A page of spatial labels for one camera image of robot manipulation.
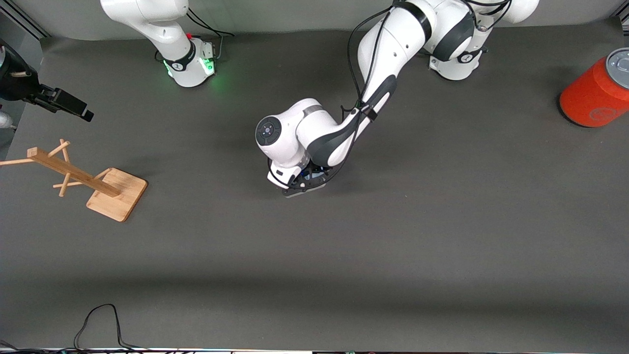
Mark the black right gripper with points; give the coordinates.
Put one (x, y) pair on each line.
(18, 84)

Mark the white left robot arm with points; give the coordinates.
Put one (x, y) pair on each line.
(383, 59)

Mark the wooden mug tree stand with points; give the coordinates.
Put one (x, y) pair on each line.
(103, 187)

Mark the orange can with grey lid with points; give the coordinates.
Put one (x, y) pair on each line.
(592, 96)

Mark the aluminium frame rail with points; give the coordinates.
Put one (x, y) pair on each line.
(22, 17)

